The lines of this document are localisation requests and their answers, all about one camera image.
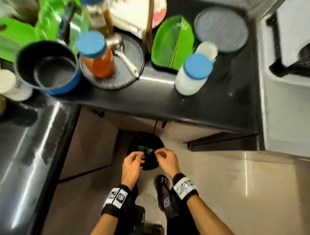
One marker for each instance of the pink round plate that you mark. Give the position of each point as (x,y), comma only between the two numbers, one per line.
(159,11)

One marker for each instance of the brown liquid bottle blue cap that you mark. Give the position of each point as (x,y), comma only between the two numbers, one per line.
(99,17)

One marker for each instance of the person's right hand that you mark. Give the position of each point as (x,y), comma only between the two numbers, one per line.
(170,163)

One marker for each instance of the person's left forearm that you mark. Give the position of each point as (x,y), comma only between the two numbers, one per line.
(105,225)

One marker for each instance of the person's left hand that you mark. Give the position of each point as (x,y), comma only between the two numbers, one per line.
(130,169)

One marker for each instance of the grey round plate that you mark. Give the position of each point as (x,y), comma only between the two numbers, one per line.
(221,29)
(128,60)

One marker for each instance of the person's right forearm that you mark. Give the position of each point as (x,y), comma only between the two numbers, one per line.
(205,218)

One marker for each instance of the green leaf-shaped plate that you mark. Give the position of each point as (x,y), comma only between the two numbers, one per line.
(169,42)
(14,38)

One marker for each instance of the white-lidded jar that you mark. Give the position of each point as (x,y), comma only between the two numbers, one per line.
(11,86)

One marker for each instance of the black trousers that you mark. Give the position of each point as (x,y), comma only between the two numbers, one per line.
(132,218)

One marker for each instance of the blue pot with black inside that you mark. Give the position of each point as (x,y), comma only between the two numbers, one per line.
(49,70)

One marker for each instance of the green plastic bottle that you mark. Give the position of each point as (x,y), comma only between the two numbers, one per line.
(55,21)

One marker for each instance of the white appliance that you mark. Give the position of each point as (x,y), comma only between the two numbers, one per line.
(285,96)

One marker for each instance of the white jar with blue lid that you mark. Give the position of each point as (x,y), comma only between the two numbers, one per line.
(192,73)

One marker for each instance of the orange sauce jar blue lid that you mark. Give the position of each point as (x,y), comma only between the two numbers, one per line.
(96,57)

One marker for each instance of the beige cabinet door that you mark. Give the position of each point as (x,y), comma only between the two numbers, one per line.
(89,142)

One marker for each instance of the white tray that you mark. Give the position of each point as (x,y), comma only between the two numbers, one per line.
(130,14)

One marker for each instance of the person's right fingers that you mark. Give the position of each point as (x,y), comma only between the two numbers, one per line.
(161,152)

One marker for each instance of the wooden cutting board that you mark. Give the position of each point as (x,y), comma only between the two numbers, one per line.
(149,26)

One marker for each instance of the metal spoon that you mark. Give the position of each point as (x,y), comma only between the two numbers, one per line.
(126,60)

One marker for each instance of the person's left fingers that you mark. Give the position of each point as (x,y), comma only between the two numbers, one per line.
(136,156)

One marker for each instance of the black garbage bag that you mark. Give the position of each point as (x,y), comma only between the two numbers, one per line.
(147,140)

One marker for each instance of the black sandal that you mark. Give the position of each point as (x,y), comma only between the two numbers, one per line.
(164,193)

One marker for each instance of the black right wristband with markers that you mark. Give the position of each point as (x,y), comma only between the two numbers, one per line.
(184,187)

